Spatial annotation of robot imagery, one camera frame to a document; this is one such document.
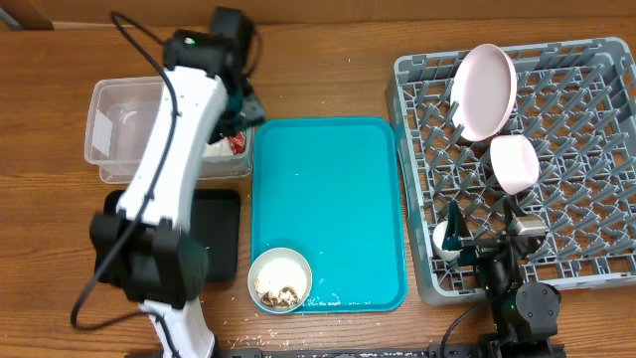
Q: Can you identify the pink white bowl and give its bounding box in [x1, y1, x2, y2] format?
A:
[490, 135, 540, 195]

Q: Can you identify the white cup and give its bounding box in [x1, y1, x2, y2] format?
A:
[432, 221, 460, 262]

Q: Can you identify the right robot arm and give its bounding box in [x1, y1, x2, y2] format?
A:
[442, 197, 565, 357]

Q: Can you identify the clear plastic bin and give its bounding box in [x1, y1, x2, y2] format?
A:
[84, 77, 253, 184]

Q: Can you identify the grey bowl with rice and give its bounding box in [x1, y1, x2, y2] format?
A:
[247, 248, 313, 314]

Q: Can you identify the red snack wrapper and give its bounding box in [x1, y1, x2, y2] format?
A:
[228, 132, 247, 155]

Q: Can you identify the large white plate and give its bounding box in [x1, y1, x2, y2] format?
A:
[450, 44, 517, 142]

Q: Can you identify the white tissue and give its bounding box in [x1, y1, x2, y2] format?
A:
[203, 138, 235, 158]

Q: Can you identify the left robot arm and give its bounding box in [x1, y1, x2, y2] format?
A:
[70, 7, 265, 357]

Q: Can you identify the grey dish rack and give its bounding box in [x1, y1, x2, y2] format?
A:
[386, 38, 635, 305]

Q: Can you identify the teal plastic tray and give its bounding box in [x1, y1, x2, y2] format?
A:
[251, 117, 407, 314]

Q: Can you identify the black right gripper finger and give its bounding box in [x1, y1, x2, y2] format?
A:
[503, 196, 526, 234]
[442, 200, 472, 251]

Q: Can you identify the black rectangular tray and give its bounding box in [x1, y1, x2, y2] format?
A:
[122, 189, 240, 284]

